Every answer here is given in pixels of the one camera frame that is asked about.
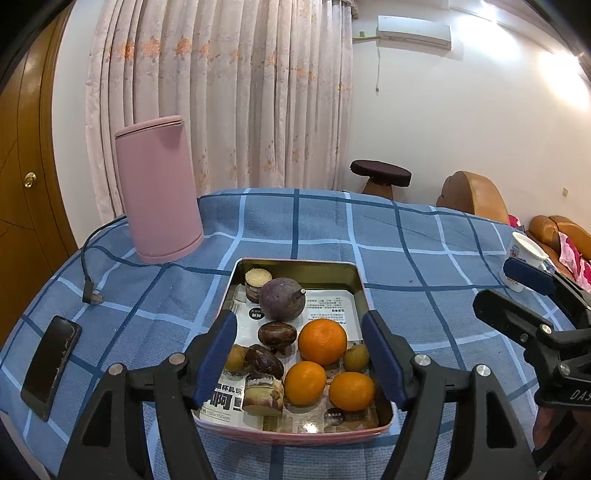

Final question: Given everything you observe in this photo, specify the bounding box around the black smartphone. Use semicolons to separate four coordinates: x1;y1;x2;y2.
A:
21;315;83;422

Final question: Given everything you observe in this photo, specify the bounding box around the person's right hand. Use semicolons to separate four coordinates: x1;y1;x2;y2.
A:
533;408;578;467

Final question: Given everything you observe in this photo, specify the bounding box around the longan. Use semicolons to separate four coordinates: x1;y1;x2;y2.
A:
342;344;370;372
225;345;250;372

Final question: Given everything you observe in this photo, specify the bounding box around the brown leather armchair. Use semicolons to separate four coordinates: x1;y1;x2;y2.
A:
436;171;511;225

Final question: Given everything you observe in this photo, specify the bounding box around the purple passion fruit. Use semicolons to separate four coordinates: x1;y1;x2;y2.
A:
257;277;306;322

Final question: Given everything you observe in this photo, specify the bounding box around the printed paper leaflet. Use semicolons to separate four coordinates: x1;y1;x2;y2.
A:
203;288;379;435

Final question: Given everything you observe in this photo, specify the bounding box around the small orange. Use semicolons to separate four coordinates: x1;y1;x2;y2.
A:
329;371;376;412
284;361;328;407

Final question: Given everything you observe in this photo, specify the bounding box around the pink floral curtain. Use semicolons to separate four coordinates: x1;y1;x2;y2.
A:
84;0;356;222

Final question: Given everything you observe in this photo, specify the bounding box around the black power cable with plug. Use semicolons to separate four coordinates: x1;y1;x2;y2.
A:
81;215;134;305

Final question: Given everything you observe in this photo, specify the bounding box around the brown leather sofa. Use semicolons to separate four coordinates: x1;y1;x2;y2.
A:
508;215;591;294
527;215;591;278

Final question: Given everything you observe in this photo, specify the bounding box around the dark round stool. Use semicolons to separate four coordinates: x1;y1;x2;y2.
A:
349;160;413;200

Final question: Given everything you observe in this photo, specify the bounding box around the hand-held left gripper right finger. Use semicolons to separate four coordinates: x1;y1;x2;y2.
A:
361;311;539;480

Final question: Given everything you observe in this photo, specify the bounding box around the blue plaid tablecloth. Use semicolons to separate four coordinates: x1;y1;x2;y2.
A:
0;187;591;480

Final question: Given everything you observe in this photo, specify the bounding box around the wooden door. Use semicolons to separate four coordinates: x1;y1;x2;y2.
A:
0;18;79;342

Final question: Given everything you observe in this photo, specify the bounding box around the white air conditioner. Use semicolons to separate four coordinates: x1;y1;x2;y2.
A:
376;15;452;51

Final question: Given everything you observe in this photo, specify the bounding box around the large orange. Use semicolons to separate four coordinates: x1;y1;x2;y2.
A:
298;318;348;366

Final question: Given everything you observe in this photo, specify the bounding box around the white paper cup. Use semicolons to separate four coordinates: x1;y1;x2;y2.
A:
499;232;557;294

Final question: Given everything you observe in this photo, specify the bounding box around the pink tin box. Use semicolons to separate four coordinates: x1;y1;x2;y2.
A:
193;257;395;448

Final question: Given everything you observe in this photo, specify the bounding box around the brown water chestnut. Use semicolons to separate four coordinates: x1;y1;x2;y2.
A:
257;322;297;356
244;344;285;379

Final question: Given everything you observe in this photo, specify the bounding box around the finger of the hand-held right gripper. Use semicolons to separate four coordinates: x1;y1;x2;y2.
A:
503;257;591;324
473;290;578;365

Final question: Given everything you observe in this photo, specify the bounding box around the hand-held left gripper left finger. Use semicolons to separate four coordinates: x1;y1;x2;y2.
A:
58;311;238;480

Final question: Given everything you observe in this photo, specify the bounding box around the pink electric kettle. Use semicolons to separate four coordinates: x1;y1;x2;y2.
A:
114;115;205;265

